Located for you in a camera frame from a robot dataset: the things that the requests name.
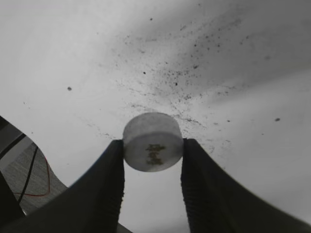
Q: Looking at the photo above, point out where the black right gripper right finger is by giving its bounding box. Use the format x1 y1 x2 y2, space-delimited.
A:
181 139 311 233

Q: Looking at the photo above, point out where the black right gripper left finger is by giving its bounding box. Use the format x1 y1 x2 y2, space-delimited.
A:
0 140 125 233

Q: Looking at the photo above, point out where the black floor cable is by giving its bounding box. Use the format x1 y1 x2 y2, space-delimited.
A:
18 145 39 202

